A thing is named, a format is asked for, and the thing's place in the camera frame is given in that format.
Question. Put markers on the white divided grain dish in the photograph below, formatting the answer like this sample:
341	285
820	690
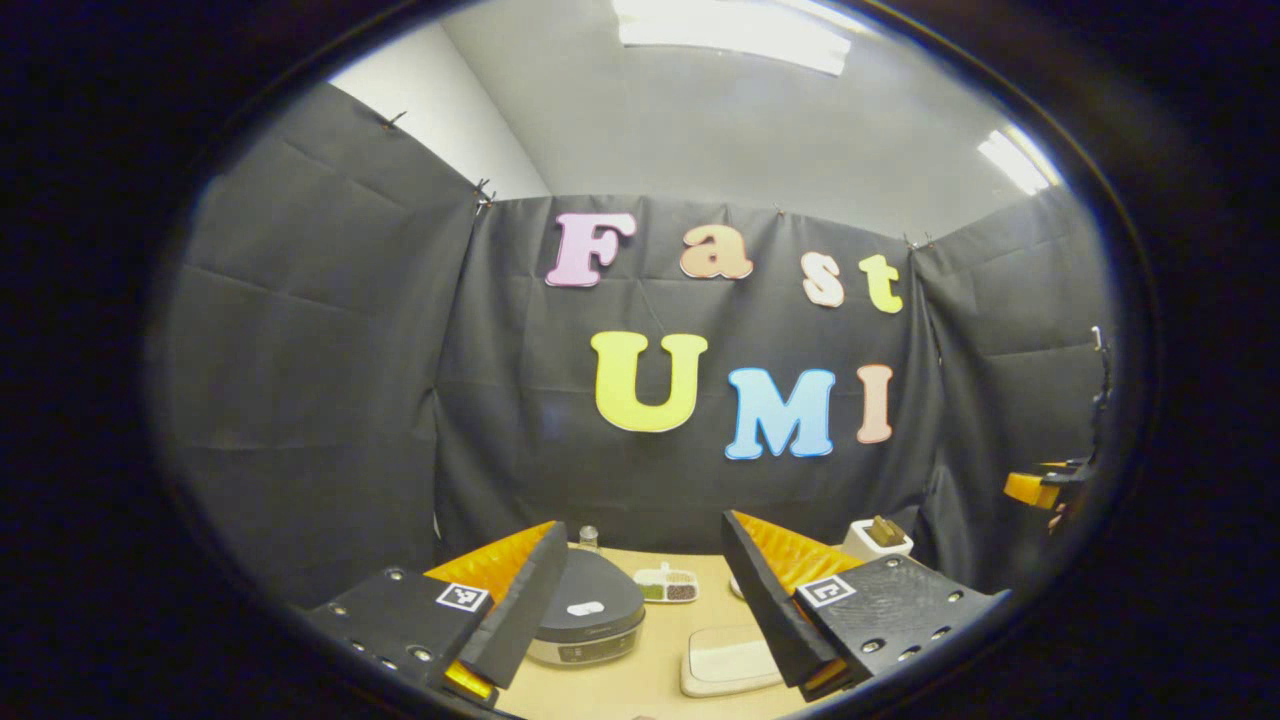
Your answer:
667	588

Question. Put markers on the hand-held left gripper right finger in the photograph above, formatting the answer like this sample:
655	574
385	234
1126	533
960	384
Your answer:
765	610

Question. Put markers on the dark grey rice cooker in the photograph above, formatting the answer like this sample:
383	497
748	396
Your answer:
590	590

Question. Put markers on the white toaster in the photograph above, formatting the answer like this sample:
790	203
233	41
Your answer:
862	548

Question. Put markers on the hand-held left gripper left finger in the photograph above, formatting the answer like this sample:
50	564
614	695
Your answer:
525	610

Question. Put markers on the black backdrop cloth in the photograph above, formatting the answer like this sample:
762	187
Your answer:
330	380

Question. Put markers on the small ceiling light panel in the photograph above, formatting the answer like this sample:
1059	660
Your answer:
1020	160

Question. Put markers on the large ceiling light panel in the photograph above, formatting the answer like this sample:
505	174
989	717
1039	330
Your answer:
730	30

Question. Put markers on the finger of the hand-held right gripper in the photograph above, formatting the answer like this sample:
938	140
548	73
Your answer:
1030	489

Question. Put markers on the round white plate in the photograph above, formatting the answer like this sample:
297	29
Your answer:
736	586

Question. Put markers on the small clear glass bottle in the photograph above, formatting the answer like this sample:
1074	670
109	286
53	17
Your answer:
589	540

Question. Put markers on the brown toast slice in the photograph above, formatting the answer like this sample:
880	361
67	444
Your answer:
884	532

